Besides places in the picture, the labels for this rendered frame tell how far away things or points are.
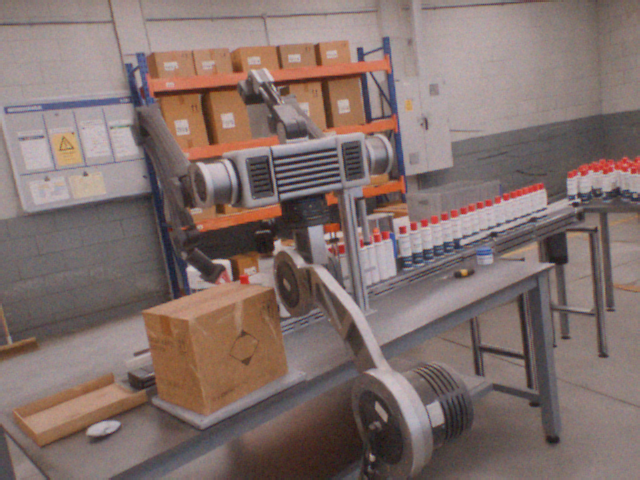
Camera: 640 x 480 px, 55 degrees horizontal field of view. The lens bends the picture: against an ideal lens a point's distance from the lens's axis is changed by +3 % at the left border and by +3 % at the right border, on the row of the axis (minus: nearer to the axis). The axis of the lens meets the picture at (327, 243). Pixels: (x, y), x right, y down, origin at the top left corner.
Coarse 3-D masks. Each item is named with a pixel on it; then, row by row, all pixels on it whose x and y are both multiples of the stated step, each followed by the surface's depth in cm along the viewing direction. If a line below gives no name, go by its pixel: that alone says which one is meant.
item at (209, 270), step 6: (204, 258) 203; (204, 264) 203; (210, 264) 204; (216, 264) 207; (222, 264) 205; (198, 270) 204; (204, 270) 203; (210, 270) 204; (216, 270) 205; (204, 276) 206; (210, 276) 205; (216, 276) 203
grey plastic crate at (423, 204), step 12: (468, 180) 475; (480, 180) 465; (492, 180) 455; (420, 192) 460; (432, 192) 466; (444, 192) 473; (456, 192) 427; (468, 192) 433; (480, 192) 439; (492, 192) 446; (408, 204) 451; (420, 204) 439; (432, 204) 428; (444, 204) 422; (456, 204) 428; (468, 204) 434; (492, 204) 447; (408, 216) 454; (420, 216) 442
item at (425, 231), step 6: (426, 222) 278; (420, 228) 280; (426, 228) 278; (426, 234) 278; (426, 240) 278; (426, 246) 279; (426, 252) 279; (432, 252) 280; (426, 258) 280; (432, 258) 280
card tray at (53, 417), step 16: (80, 384) 194; (96, 384) 197; (112, 384) 199; (48, 400) 188; (64, 400) 191; (80, 400) 190; (96, 400) 188; (112, 400) 186; (128, 400) 177; (144, 400) 181; (16, 416) 178; (32, 416) 184; (48, 416) 182; (64, 416) 180; (80, 416) 169; (96, 416) 172; (112, 416) 175; (32, 432) 165; (48, 432) 164; (64, 432) 167
